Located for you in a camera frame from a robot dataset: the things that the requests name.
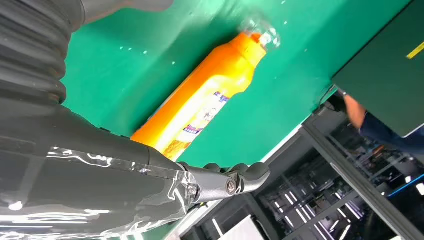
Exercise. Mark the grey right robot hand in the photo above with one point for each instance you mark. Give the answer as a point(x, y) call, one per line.
point(82, 185)

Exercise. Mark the person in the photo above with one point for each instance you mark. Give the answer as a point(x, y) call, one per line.
point(354, 111)

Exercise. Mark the dark green laptop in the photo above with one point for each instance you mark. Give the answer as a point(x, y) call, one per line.
point(387, 66)

